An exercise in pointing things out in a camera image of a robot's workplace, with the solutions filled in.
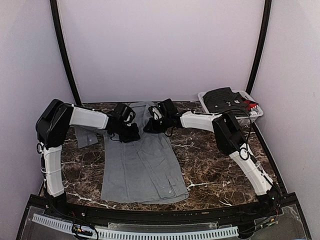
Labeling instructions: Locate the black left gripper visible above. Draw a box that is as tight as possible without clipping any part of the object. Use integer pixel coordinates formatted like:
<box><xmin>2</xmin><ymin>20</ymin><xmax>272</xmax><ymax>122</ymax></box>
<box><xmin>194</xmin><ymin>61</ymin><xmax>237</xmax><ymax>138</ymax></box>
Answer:
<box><xmin>112</xmin><ymin>122</ymin><xmax>140</xmax><ymax>143</ymax></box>

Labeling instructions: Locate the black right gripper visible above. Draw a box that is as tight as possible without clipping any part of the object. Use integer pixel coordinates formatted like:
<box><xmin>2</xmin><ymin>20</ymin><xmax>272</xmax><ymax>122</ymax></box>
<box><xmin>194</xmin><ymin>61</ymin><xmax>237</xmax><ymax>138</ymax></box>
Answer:
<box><xmin>144</xmin><ymin>115</ymin><xmax>171</xmax><ymax>134</ymax></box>

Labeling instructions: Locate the grey long sleeve shirt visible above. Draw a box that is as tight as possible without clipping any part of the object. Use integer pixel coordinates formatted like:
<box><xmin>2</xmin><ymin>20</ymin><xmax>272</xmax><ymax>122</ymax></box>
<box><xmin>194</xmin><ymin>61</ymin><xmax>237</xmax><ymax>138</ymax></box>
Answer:
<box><xmin>74</xmin><ymin>102</ymin><xmax>189</xmax><ymax>205</ymax></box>

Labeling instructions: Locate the light grey plastic basket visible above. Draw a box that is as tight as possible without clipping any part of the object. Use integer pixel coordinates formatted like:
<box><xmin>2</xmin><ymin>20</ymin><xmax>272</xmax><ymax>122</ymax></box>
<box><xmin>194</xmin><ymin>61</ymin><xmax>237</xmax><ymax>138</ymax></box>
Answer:
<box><xmin>197</xmin><ymin>89</ymin><xmax>264</xmax><ymax>125</ymax></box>

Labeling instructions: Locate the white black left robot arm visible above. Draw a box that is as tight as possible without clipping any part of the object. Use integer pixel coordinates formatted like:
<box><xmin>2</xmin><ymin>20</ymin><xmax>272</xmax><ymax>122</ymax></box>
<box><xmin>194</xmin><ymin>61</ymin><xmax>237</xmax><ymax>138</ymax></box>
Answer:
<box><xmin>35</xmin><ymin>99</ymin><xmax>140</xmax><ymax>198</ymax></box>

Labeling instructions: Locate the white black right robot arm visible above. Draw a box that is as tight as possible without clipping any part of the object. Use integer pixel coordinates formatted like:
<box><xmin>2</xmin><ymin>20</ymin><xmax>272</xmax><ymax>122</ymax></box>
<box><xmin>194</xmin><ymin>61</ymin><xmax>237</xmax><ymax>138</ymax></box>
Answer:
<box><xmin>143</xmin><ymin>98</ymin><xmax>279</xmax><ymax>217</ymax></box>

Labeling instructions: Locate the black striped shirt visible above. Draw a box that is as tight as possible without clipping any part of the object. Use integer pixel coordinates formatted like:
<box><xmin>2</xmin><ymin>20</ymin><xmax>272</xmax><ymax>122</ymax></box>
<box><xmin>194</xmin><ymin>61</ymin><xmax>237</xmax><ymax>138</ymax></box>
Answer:
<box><xmin>202</xmin><ymin>87</ymin><xmax>249</xmax><ymax>116</ymax></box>

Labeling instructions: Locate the red black plaid shirt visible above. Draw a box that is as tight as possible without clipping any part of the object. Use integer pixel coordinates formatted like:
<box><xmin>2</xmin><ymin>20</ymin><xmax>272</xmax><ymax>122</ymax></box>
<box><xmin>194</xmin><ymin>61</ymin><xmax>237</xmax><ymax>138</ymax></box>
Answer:
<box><xmin>242</xmin><ymin>98</ymin><xmax>259</xmax><ymax>112</ymax></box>

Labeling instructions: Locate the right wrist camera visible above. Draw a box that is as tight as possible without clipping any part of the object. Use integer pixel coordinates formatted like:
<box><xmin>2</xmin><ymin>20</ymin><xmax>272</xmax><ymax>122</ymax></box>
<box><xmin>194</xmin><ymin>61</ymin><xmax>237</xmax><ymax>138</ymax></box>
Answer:
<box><xmin>148</xmin><ymin>105</ymin><xmax>163</xmax><ymax>121</ymax></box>

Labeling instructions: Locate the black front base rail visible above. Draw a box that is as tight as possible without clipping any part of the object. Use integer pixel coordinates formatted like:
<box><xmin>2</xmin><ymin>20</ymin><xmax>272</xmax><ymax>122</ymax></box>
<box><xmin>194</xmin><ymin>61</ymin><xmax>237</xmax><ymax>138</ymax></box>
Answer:
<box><xmin>24</xmin><ymin>192</ymin><xmax>298</xmax><ymax>227</ymax></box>

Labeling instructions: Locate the white slotted cable duct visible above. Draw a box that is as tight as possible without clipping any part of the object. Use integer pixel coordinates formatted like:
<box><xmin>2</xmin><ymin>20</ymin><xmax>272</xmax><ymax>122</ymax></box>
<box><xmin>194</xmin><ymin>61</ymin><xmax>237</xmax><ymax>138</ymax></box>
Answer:
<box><xmin>32</xmin><ymin>213</ymin><xmax>239</xmax><ymax>240</ymax></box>

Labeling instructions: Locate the black right frame post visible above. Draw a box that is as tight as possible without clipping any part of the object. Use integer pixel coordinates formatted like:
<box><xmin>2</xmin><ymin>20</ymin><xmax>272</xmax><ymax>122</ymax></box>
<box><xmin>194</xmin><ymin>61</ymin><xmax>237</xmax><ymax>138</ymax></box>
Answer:
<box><xmin>245</xmin><ymin>0</ymin><xmax>272</xmax><ymax>95</ymax></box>

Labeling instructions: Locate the black frame post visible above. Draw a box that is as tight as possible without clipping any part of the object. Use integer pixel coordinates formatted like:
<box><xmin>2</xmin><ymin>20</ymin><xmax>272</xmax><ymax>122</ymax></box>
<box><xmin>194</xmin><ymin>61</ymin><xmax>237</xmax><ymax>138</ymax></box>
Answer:
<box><xmin>49</xmin><ymin>0</ymin><xmax>82</xmax><ymax>106</ymax></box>
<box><xmin>245</xmin><ymin>0</ymin><xmax>272</xmax><ymax>95</ymax></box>

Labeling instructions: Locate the black left frame post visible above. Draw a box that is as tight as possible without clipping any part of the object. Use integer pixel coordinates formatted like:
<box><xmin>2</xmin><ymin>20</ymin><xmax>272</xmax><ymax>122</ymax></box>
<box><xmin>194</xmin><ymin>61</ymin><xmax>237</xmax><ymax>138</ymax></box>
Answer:
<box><xmin>49</xmin><ymin>0</ymin><xmax>82</xmax><ymax>106</ymax></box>

